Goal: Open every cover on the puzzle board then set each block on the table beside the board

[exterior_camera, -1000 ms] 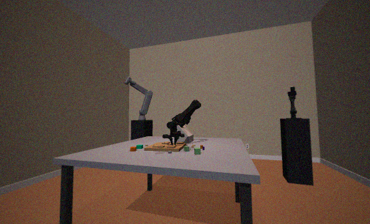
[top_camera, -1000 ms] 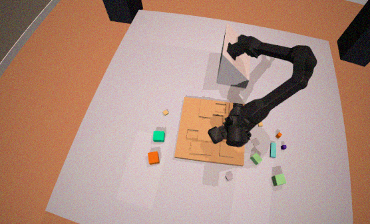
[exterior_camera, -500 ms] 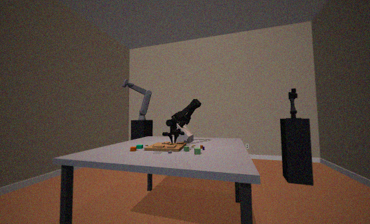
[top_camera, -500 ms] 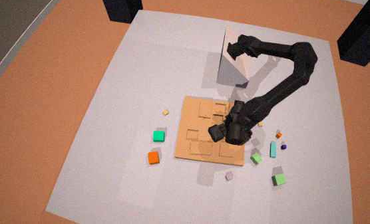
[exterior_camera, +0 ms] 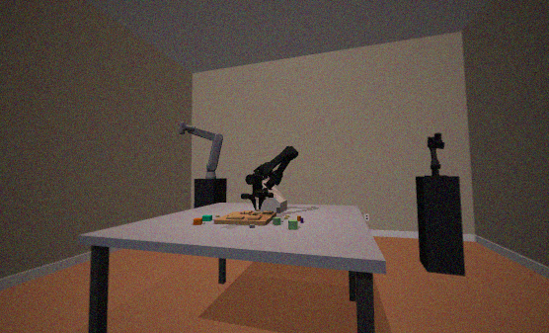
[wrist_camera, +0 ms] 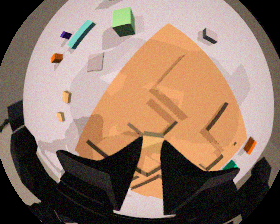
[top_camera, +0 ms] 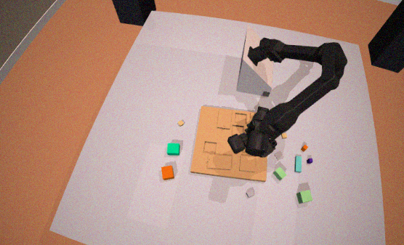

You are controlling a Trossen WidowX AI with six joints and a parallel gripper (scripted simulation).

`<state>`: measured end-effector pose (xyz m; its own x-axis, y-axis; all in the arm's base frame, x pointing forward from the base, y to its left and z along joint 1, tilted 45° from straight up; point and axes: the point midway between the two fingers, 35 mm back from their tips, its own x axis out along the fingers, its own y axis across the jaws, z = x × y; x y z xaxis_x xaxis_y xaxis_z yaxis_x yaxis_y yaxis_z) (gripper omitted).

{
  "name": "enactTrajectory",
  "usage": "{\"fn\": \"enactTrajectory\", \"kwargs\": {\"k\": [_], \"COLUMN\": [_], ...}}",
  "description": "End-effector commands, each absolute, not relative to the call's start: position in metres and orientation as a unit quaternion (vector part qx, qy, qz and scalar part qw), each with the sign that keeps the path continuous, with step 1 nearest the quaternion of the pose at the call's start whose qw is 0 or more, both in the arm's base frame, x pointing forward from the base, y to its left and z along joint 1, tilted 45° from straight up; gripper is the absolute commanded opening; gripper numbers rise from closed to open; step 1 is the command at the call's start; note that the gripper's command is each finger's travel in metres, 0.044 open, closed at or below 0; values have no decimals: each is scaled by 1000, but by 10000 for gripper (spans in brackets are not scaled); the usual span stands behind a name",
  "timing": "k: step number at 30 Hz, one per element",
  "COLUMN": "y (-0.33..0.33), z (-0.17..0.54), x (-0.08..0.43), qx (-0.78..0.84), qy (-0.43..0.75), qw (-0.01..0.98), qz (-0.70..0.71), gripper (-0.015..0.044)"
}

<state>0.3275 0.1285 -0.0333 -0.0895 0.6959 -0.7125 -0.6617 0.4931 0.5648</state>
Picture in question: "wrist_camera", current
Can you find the green block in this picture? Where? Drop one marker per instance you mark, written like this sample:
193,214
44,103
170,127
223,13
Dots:
123,22
230,165

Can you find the turquoise flat block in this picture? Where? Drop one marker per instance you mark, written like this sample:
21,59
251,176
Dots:
83,31

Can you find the small tan block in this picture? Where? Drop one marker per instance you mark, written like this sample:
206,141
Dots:
61,116
67,96
152,142

